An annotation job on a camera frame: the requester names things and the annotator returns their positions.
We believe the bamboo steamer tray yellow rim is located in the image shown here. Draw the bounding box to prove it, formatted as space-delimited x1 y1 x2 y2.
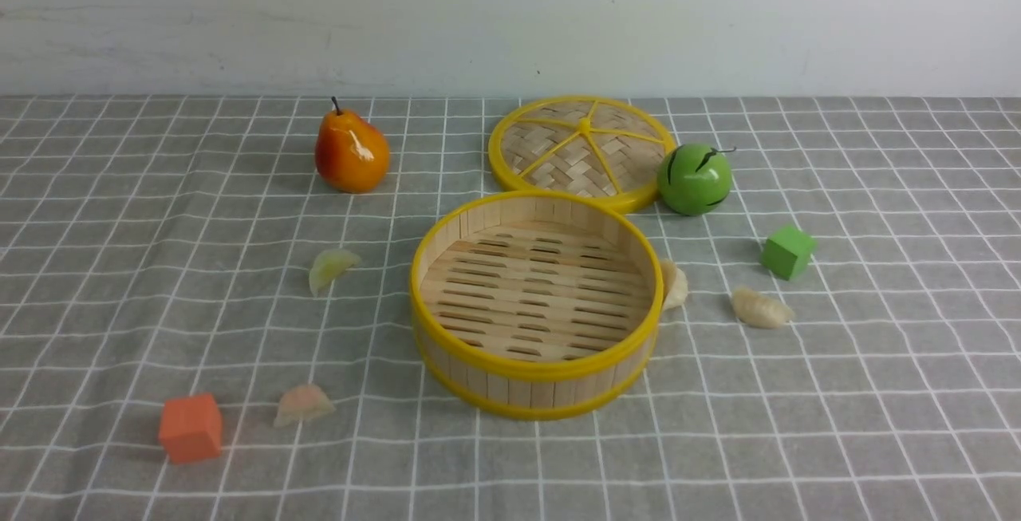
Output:
409 191 666 420

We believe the green cube block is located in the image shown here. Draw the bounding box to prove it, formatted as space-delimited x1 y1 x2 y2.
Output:
761 223 818 281

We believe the grey checkered tablecloth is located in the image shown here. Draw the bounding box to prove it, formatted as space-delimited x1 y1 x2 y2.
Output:
1 95 1020 520

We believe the green toy melon ball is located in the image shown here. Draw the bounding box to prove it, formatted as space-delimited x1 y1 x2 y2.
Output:
657 143 736 216

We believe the white dumpling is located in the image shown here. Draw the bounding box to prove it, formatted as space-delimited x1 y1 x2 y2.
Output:
659 259 689 311
731 286 794 329

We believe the bamboo steamer lid yellow rim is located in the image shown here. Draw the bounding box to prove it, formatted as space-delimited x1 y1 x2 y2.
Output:
487 95 677 214

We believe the pink tinted dumpling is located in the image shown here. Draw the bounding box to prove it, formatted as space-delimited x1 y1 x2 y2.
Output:
273 383 335 428

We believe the green tinted dumpling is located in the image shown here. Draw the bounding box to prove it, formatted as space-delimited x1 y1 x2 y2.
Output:
309 248 361 297

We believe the orange cube block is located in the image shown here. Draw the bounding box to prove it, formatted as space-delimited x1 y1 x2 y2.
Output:
158 393 223 465

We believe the orange red toy pear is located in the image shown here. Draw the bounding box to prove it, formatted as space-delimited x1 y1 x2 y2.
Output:
314 96 391 194

